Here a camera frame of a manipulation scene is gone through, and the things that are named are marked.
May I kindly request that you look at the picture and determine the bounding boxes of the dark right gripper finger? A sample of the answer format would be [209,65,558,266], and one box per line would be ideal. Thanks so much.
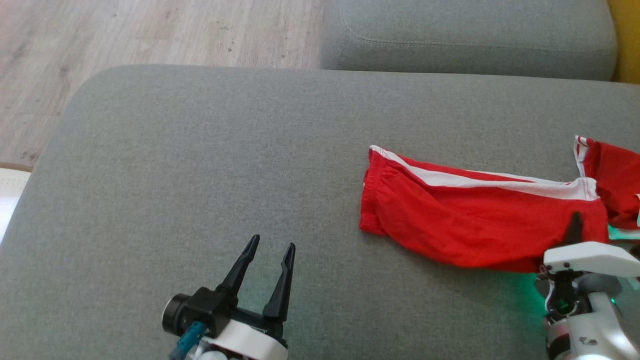
[562,211,584,246]

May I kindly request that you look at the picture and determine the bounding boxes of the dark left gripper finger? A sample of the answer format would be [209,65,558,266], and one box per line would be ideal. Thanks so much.
[215,234,261,302]
[262,242,297,324]

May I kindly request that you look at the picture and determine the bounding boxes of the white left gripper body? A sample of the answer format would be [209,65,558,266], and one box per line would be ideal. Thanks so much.
[192,306,290,360]

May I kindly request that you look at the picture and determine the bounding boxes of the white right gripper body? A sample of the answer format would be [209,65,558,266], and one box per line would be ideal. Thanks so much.
[535,241,640,319]

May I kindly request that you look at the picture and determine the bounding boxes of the red number 23 basketball jersey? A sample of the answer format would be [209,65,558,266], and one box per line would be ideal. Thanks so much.
[573,135,640,242]

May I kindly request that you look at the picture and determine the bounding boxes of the red shorts with white stripe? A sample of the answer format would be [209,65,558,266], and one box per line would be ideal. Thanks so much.
[359,144,611,274]

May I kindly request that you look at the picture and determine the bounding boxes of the large grey sofa seat cushion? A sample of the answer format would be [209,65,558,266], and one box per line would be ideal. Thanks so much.
[0,64,640,360]

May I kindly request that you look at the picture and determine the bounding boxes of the yellow sofa back cushion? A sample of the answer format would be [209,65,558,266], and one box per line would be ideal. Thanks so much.
[607,0,640,85]

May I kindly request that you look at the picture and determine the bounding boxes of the grey sofa chaise cushion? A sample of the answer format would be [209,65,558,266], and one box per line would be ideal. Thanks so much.
[320,0,619,82]

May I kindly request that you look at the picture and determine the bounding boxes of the black cable with teal plug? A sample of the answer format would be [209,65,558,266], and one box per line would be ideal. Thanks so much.
[168,320,207,360]

